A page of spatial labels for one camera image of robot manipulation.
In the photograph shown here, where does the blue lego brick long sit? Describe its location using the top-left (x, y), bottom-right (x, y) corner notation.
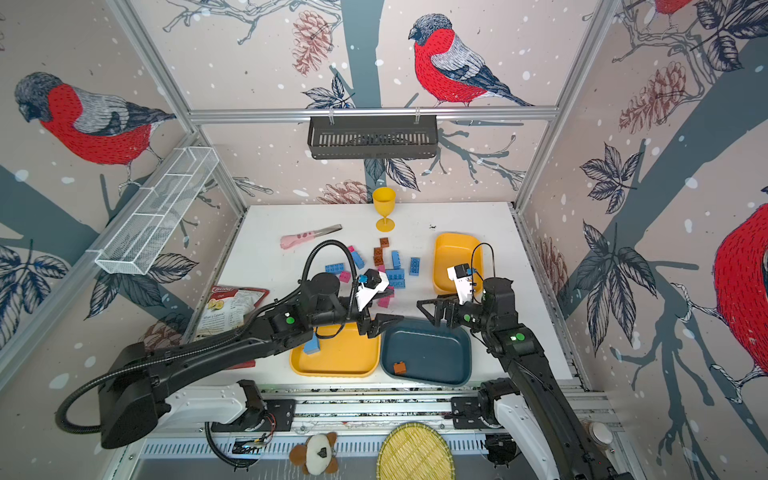
top-left (351, 250), bottom-right (365, 270)

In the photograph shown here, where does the blue lego brick slanted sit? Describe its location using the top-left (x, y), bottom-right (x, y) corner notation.
top-left (303, 333), bottom-right (320, 355)

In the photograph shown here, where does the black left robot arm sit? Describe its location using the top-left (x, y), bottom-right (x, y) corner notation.
top-left (55, 269), bottom-right (403, 449)

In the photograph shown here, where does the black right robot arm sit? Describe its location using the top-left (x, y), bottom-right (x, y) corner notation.
top-left (417, 277), bottom-right (632, 479)

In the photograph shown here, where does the large blue lego brick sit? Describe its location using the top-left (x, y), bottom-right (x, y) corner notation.
top-left (386, 269), bottom-right (406, 289)

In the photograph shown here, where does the dark teal tray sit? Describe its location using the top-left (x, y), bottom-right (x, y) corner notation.
top-left (380, 319), bottom-right (472, 387)

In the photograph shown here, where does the yellow tray front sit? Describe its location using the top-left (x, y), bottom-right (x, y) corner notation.
top-left (290, 325), bottom-right (381, 378)

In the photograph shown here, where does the yellow tray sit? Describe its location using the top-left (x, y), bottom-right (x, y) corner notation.
top-left (433, 232), bottom-right (485, 295)
top-left (290, 325), bottom-right (381, 378)

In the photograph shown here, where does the blue lego brick upright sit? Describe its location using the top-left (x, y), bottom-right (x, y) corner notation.
top-left (391, 250), bottom-right (401, 270)

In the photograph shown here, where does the yellow tray right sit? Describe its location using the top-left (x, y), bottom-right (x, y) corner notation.
top-left (433, 232), bottom-right (485, 295)

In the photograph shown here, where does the yellow plastic goblet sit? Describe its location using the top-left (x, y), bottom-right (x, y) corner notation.
top-left (372, 187), bottom-right (396, 233)

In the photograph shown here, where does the woven bamboo plate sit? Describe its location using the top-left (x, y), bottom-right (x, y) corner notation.
top-left (376, 422), bottom-right (456, 480)

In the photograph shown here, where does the red snack bag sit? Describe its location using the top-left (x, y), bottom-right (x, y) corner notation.
top-left (193, 285), bottom-right (269, 341)

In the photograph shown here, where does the plush toy dog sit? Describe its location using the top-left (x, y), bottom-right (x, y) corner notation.
top-left (289, 432), bottom-right (339, 476)

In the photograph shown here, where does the black hanging basket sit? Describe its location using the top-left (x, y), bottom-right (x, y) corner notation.
top-left (307, 115), bottom-right (438, 160)

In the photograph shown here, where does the glass jar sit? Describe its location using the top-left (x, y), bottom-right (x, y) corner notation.
top-left (582, 421), bottom-right (614, 451)

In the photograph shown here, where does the aluminium crossbar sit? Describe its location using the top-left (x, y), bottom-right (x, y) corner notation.
top-left (187, 106), bottom-right (560, 125)

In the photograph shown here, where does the white wire mesh basket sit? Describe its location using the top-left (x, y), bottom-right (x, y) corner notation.
top-left (95, 146), bottom-right (219, 275)

